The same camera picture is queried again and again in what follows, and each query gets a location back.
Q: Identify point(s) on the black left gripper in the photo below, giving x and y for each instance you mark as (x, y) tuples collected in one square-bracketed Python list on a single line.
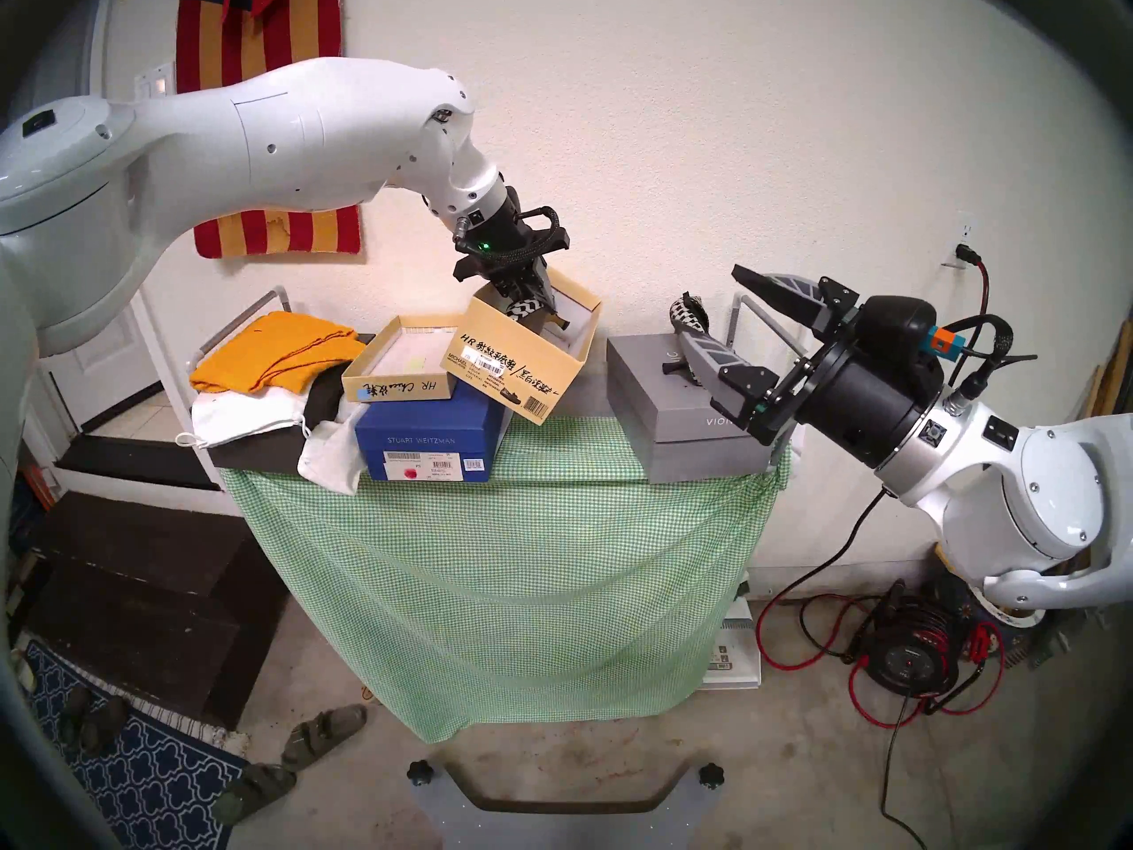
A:
[(496, 237)]

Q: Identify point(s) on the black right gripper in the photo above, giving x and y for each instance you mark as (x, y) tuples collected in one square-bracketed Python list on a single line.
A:
[(859, 405)]

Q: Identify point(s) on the houndstooth high heel shoe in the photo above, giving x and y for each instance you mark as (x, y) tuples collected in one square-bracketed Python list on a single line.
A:
[(524, 306), (689, 312)]

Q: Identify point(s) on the yellow cardboard shoe box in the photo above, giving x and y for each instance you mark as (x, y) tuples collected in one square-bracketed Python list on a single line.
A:
[(513, 370)]

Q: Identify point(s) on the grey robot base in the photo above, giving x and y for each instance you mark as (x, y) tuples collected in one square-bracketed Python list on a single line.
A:
[(566, 822)]

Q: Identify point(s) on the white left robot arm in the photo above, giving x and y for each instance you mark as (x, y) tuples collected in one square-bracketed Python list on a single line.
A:
[(265, 140)]

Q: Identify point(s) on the grey Vionic shoe box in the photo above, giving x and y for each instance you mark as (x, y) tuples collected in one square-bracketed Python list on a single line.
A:
[(673, 432)]

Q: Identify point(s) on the yellow shoe box lid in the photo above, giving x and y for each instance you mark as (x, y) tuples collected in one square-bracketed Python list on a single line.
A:
[(398, 388)]

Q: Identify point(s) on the blue shoe box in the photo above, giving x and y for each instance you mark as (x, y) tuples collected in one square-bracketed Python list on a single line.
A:
[(425, 441)]

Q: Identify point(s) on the white box under table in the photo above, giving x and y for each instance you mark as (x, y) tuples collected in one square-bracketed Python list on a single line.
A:
[(733, 649)]

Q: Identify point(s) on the orange folded cloth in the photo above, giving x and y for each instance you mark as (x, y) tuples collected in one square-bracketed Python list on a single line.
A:
[(274, 348)]

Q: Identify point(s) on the white dust bag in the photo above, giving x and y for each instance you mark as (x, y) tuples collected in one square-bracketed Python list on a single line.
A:
[(239, 414), (332, 463)]

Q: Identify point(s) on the green checked tablecloth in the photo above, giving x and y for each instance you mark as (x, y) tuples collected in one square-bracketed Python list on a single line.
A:
[(504, 583)]

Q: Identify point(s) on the white and black cloth pile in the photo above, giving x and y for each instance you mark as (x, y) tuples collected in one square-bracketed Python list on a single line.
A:
[(257, 454)]

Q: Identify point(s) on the leaning wooden boards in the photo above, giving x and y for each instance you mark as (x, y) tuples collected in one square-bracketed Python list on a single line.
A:
[(1113, 370)]

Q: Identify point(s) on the red yellow striped flag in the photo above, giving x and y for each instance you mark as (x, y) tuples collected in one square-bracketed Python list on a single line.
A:
[(265, 25)]

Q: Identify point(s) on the blue patterned pot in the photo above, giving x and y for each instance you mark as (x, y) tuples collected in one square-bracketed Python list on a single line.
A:
[(1018, 640)]

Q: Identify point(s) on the white panel door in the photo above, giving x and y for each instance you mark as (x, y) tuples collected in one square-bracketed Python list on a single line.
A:
[(97, 370)]

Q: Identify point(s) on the black base knob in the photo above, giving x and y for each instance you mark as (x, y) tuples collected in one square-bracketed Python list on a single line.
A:
[(711, 776), (420, 772)]

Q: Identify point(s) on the dark brown wooden steps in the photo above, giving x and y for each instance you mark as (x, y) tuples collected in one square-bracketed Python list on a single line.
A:
[(159, 591)]

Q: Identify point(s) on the olive green sandal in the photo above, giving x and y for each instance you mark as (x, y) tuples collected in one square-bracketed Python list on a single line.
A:
[(255, 793), (323, 735)]

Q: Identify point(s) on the dark slipper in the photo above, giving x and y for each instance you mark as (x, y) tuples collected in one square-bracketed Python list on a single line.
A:
[(111, 724), (75, 715)]

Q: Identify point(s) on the blue patterned rug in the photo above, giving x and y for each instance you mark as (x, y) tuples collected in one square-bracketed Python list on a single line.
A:
[(150, 777)]

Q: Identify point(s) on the grey pipe table rail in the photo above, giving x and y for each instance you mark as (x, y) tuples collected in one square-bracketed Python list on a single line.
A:
[(774, 326), (239, 312)]

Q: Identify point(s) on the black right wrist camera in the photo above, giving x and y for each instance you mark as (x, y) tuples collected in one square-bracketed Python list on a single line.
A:
[(898, 326)]

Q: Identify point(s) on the white wall outlet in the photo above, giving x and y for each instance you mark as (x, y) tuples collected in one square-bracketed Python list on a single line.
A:
[(965, 233)]

